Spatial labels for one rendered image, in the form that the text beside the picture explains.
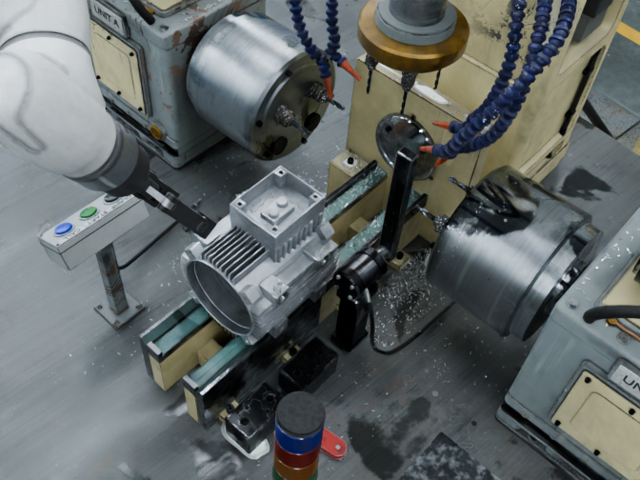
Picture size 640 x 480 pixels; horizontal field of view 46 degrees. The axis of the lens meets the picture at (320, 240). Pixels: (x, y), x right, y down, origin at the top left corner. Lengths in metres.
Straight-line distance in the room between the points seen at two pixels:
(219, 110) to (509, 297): 0.66
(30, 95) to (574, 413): 0.92
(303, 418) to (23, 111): 0.46
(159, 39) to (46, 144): 0.72
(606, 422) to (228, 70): 0.90
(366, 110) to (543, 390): 0.64
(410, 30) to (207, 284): 0.54
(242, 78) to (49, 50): 0.64
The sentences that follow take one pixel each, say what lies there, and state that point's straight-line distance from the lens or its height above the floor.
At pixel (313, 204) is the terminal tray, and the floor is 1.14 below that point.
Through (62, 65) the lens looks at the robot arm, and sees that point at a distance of 0.86.
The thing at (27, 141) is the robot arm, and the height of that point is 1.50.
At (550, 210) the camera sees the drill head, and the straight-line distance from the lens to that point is 1.27.
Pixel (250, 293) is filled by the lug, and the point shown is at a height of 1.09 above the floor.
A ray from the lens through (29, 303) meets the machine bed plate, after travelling 1.58.
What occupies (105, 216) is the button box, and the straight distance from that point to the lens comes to 1.31.
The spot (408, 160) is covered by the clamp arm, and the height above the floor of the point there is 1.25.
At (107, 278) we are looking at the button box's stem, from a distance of 1.42.
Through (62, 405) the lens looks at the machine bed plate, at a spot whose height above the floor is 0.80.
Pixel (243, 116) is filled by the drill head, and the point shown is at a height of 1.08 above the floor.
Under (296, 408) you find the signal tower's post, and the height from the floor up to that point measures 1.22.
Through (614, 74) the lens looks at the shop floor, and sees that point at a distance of 3.64.
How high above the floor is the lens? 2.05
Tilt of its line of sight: 51 degrees down
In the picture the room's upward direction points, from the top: 6 degrees clockwise
